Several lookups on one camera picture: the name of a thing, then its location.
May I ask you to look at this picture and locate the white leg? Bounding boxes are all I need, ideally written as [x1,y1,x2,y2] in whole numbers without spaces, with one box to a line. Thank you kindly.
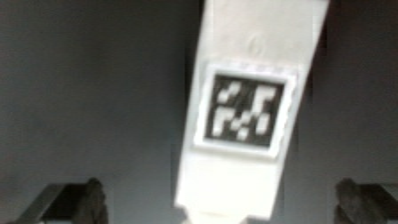
[174,0,330,224]

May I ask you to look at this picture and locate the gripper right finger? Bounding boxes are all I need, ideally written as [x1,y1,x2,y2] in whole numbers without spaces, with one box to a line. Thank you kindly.
[334,178,398,224]

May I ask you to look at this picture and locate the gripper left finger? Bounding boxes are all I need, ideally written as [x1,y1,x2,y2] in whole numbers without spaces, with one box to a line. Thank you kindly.
[16,178,108,224]

